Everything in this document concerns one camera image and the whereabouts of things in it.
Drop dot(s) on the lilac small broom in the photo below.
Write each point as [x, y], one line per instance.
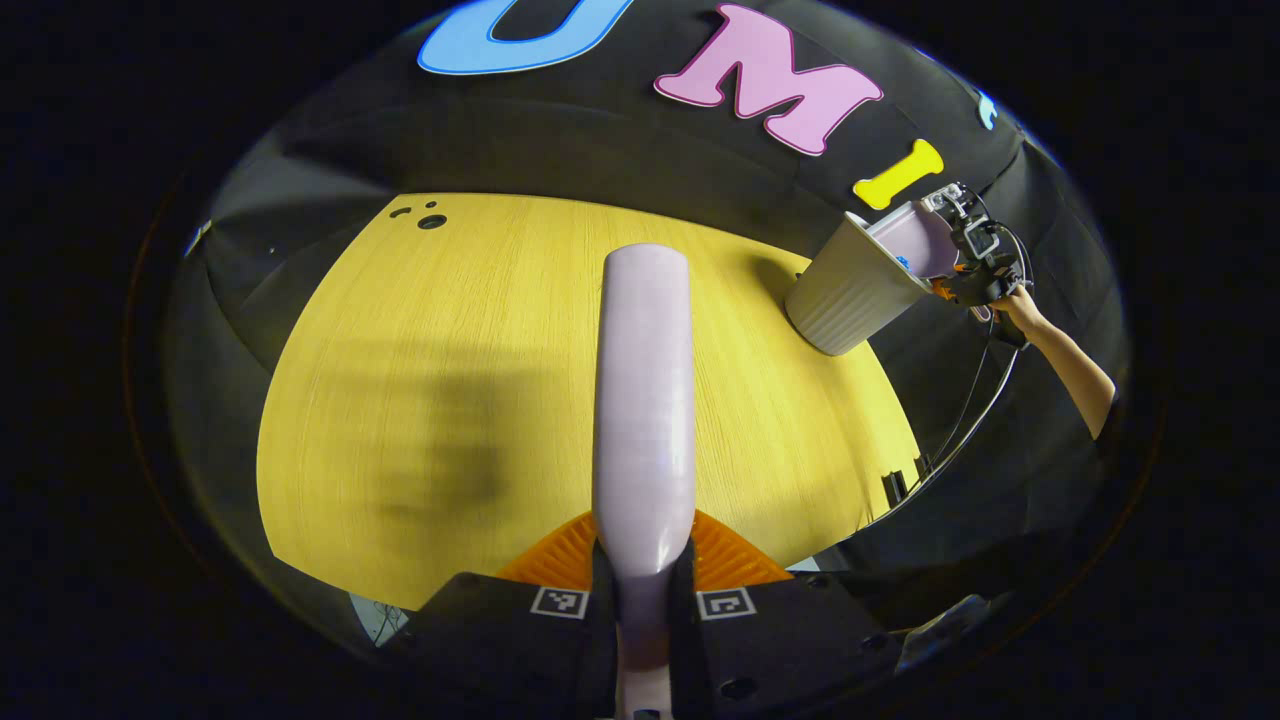
[645, 400]

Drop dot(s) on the black desk edge clamp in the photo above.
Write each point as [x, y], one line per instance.
[893, 487]

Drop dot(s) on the yellow wooden desktop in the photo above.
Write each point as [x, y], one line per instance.
[450, 330]

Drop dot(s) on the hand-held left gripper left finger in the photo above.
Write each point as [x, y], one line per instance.
[500, 650]

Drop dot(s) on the lilac plastic dustpan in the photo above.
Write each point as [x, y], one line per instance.
[920, 240]

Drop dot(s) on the black backdrop cloth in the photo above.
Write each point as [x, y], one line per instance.
[600, 140]

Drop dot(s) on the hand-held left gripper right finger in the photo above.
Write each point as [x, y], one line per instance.
[790, 650]

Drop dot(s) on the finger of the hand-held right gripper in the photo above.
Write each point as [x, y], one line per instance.
[942, 288]

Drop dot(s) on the white ribbed garbage bin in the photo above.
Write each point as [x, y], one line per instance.
[850, 295]

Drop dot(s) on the silver metal clip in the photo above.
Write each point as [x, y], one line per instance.
[197, 238]

